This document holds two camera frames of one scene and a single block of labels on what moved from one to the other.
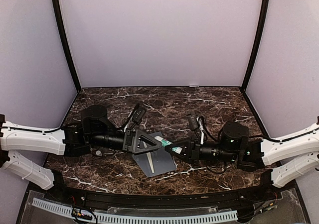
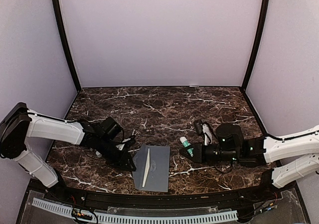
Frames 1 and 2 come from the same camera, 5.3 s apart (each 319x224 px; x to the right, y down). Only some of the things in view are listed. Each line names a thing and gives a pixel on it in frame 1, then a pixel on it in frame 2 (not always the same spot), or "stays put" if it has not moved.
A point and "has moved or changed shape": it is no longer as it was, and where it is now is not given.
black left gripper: [132, 142] -> [120, 161]
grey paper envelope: [162, 161] has moved or changed shape
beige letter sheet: [150, 158] -> [147, 168]
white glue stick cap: [98, 153] stays put
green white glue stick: [165, 142] has moved or changed shape
